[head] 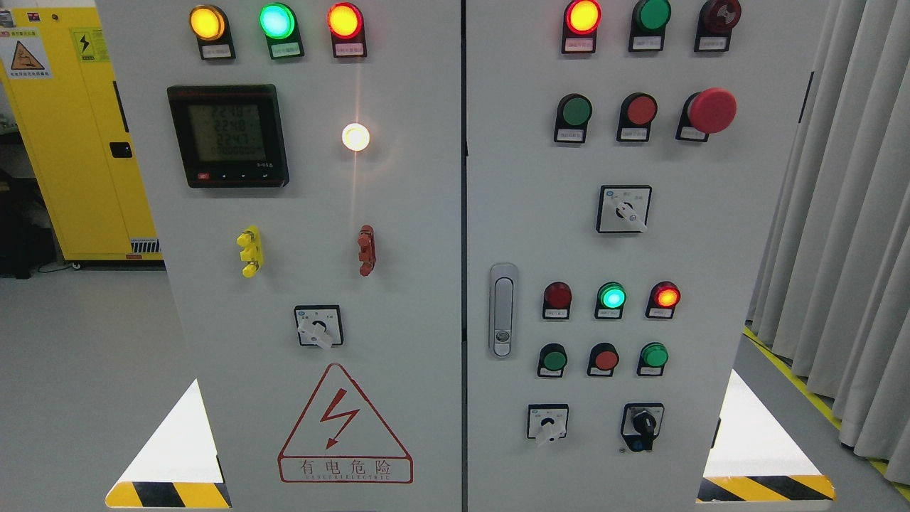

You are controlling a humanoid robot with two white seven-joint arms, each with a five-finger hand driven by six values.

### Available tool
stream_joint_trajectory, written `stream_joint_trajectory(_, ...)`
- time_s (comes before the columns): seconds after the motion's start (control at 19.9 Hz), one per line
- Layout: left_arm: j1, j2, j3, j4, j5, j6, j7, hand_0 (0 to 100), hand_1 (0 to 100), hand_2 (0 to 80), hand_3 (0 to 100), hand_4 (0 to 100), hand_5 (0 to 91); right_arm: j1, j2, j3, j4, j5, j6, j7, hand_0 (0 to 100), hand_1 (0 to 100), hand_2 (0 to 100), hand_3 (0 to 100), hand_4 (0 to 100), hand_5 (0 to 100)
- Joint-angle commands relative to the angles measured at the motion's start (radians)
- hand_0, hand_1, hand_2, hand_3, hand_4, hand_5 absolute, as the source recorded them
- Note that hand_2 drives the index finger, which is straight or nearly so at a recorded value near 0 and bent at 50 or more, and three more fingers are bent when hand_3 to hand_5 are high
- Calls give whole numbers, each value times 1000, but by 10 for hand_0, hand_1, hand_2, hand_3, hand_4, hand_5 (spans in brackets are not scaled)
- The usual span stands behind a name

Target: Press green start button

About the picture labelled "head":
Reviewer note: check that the green start push button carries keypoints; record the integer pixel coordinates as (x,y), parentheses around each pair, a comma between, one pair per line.
(552,361)

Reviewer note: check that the red stop push button lower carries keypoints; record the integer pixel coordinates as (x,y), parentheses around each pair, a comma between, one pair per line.
(603,359)

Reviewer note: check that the green push button upper row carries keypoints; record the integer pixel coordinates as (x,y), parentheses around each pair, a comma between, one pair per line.
(571,121)

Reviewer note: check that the green push button lower right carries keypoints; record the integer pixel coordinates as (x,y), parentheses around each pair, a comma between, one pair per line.
(652,360)

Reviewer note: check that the red push button upper row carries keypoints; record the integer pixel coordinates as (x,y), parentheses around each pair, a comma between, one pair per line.
(636,114)

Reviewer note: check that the red mushroom emergency stop button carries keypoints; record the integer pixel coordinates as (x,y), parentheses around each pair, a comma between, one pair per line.
(705,113)

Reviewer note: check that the red test terminal block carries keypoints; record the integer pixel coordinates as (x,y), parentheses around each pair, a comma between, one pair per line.
(367,243)

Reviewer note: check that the red indicator lamp lower left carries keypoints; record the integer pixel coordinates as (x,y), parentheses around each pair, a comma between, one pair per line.
(557,300)

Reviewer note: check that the red indicator lamp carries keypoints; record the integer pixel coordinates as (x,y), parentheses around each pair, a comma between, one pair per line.
(663,299)
(347,29)
(557,300)
(580,23)

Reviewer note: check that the white rotary selector left door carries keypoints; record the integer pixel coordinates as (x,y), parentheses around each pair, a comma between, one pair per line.
(319,325)

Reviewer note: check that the white rotary selector door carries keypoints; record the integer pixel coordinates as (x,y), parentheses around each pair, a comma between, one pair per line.
(319,325)
(547,423)

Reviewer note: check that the white glowing indicator lamp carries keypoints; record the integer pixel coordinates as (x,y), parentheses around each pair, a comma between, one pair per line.
(355,137)

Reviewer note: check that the green indicator lamp lower middle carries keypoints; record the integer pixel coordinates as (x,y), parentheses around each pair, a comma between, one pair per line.
(610,301)

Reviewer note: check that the green indicator lamp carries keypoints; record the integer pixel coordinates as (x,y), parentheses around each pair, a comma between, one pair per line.
(610,301)
(281,30)
(647,27)

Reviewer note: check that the white rotary selector upper right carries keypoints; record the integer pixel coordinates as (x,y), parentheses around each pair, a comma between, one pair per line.
(623,209)

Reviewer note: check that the left grey cabinet door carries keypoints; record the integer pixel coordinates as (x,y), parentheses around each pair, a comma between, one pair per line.
(402,323)

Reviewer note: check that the grey cabinet door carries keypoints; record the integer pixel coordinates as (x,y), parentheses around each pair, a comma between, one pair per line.
(533,203)
(402,323)

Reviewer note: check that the white rotary selector lower right door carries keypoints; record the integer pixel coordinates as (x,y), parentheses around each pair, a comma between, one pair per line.
(547,423)

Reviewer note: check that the right grey cabinet door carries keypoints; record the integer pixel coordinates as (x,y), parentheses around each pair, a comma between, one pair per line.
(533,203)

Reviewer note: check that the yellow test terminal block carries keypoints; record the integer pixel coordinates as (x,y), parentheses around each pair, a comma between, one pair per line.
(251,251)

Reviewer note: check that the red indicator lamp lower right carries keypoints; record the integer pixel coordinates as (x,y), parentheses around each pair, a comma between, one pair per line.
(663,299)

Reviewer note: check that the red electric danger warning sticker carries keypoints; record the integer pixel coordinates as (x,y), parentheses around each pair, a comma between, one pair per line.
(341,438)

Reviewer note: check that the black digital power meter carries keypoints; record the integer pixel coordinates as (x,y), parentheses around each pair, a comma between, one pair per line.
(229,136)

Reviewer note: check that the red indicator lamp top left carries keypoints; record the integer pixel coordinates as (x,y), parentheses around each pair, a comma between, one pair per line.
(347,29)

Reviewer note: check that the red indicator lamp top right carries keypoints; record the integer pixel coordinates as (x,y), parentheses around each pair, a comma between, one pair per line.
(580,23)

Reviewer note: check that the green indicator lamp top left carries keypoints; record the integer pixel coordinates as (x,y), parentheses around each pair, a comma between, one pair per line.
(281,30)

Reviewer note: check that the green indicator lamp top right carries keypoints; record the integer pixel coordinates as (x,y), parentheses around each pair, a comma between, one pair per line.
(647,27)

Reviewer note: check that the yellow indicator lamp top left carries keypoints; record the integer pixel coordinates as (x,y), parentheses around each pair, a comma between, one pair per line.
(212,31)

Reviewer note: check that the dark red buzzer lamp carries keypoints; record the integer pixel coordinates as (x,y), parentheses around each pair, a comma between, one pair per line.
(715,23)

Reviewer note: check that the grey curtain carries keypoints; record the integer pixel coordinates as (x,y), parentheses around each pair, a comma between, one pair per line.
(832,295)

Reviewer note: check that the yellow safety storage cabinet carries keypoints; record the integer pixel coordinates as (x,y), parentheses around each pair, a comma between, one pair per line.
(57,71)

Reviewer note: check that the grey cabinet door handle lock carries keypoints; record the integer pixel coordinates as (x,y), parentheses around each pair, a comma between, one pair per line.
(501,297)

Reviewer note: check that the black key selector switch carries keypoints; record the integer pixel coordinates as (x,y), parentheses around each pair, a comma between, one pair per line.
(641,425)

